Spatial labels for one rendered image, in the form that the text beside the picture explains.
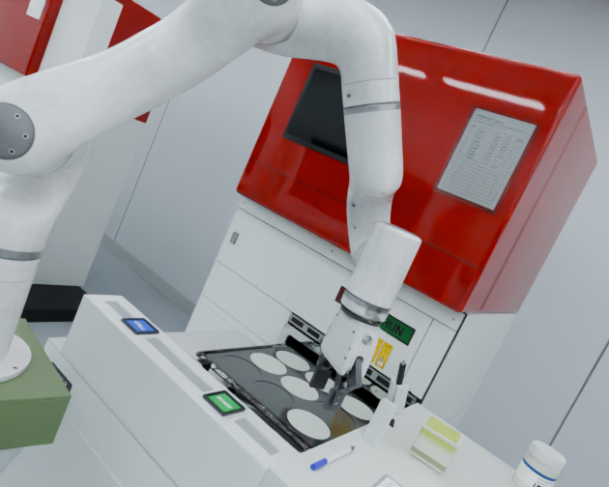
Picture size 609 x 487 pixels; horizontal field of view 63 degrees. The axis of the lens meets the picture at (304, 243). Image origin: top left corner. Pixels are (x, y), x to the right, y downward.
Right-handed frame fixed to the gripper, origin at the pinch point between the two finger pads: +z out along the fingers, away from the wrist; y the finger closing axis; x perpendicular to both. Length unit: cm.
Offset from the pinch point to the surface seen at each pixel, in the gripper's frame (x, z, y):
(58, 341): 42, 21, 39
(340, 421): -17.9, 14.8, 15.3
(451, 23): -111, -142, 197
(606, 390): -187, 7, 65
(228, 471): 15.6, 12.7, -7.4
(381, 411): -12.8, 1.6, -0.8
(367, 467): -8.2, 7.9, -8.9
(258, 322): -13, 16, 66
